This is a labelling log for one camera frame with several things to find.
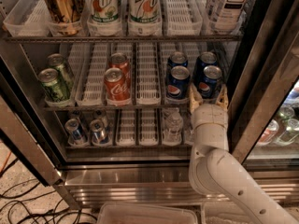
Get clear plastic bin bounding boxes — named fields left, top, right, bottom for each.
left=201, top=202, right=254, bottom=224
left=96, top=203, right=198, bottom=224

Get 7up bottle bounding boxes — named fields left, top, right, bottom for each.
left=129, top=0, right=159, bottom=23
left=86, top=0, right=121, bottom=24

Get white tea bottle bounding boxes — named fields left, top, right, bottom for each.
left=206, top=0, right=247, bottom=34

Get gold tall can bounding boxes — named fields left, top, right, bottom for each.
left=45, top=0, right=85, bottom=35

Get right 7up bottle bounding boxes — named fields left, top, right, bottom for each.
left=129, top=0, right=159, bottom=23

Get top wire shelf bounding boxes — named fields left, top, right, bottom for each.
left=4, top=35, right=243, bottom=44

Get glass fridge door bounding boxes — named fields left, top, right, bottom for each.
left=227, top=0, right=299, bottom=171

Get empty white lane tray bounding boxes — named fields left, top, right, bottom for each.
left=136, top=43, right=161, bottom=105

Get front red coca-cola can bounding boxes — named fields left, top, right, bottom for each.
left=104, top=68, right=130, bottom=101

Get left 7up bottle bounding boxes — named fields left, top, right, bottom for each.
left=86, top=0, right=121, bottom=24

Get rear right blue silver can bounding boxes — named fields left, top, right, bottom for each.
left=93, top=110, right=108, bottom=129

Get black floor cables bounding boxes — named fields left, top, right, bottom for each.
left=0, top=157, right=98, bottom=224

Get pepsi can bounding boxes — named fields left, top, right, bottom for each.
left=166, top=65, right=191, bottom=100
left=192, top=51, right=217, bottom=80
left=167, top=51, right=188, bottom=69
left=196, top=65, right=222, bottom=98

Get red coca-cola can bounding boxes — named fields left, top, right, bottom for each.
left=108, top=52, right=131, bottom=84
left=104, top=68, right=130, bottom=101

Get right clear water bottle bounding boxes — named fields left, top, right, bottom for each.
left=184, top=114, right=193, bottom=145

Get orange floor cable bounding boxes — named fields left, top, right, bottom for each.
left=0, top=150, right=13, bottom=175

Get middle wire shelf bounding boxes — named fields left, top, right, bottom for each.
left=43, top=104, right=190, bottom=111

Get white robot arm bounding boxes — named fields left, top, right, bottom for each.
left=189, top=84, right=298, bottom=224

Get wire shelf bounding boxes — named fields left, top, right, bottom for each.
left=4, top=35, right=243, bottom=44
left=43, top=104, right=190, bottom=111

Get right clear plastic bin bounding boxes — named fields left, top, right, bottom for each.
left=201, top=202, right=254, bottom=224

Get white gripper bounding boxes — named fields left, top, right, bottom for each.
left=189, top=83, right=229, bottom=129

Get green can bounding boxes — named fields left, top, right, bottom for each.
left=38, top=68, right=70, bottom=103
left=48, top=53, right=74, bottom=90

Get blue silver can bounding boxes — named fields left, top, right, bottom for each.
left=90, top=119, right=108, bottom=146
left=93, top=110, right=108, bottom=129
left=65, top=119, right=87, bottom=145

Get rear red coca-cola can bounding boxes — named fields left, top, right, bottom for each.
left=108, top=52, right=131, bottom=84

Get left clear plastic bin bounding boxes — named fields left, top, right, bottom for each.
left=96, top=203, right=198, bottom=224

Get front green can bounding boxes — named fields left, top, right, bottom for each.
left=38, top=68, right=70, bottom=103

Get rear green can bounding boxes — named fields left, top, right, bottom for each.
left=48, top=53, right=74, bottom=90

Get front left blue silver can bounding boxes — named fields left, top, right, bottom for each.
left=65, top=119, right=87, bottom=145

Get clear water bottle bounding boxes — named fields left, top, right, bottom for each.
left=184, top=114, right=193, bottom=145
left=164, top=112, right=183, bottom=146

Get stainless steel fridge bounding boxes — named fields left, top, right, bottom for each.
left=0, top=0, right=299, bottom=209

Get left clear water bottle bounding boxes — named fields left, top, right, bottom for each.
left=164, top=112, right=183, bottom=146

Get front right blue silver can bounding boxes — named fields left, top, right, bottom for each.
left=90, top=119, right=108, bottom=146

